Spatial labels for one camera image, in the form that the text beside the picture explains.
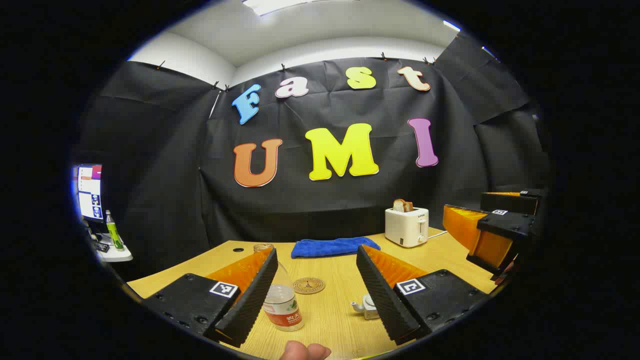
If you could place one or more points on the green bottle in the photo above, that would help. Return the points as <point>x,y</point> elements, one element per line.
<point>114,232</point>

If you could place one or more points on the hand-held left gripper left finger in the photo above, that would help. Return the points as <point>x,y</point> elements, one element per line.
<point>255,295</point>

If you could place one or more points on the white toaster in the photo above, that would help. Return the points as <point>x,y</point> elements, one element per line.
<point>405,227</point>

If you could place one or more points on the round wooden coaster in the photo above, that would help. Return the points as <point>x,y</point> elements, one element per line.
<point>308,285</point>

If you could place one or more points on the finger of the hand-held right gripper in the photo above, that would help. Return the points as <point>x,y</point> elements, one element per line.
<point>505,225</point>
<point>510,202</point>

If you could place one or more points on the computer monitor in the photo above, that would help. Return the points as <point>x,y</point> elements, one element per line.
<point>90,192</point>

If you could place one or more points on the white side table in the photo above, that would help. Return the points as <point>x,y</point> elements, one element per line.
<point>117,255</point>

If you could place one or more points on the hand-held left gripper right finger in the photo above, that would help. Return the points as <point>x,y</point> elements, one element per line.
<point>377,295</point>

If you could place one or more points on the blue towel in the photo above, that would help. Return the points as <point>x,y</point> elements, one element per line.
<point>332,247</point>

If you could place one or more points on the white porcelain teacup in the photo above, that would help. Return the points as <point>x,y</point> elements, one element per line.
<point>369,312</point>

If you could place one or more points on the clear plastic water bottle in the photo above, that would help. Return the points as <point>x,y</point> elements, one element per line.
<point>282,305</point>

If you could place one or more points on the black backdrop cloth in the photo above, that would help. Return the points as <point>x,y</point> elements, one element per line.
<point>350,200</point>

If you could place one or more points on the toast slice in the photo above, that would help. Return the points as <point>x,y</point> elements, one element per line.
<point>401,205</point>

